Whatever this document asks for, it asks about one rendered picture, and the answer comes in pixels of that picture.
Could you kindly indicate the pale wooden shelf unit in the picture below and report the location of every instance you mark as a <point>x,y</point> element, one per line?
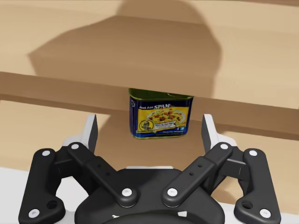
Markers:
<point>149,58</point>

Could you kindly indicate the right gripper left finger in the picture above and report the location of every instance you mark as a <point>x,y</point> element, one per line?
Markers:
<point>93,168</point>

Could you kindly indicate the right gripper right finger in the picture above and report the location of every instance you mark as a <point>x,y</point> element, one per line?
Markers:
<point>205,168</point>

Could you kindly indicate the green and blue rectangular can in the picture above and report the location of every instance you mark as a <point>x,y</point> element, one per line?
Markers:
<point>160,116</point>

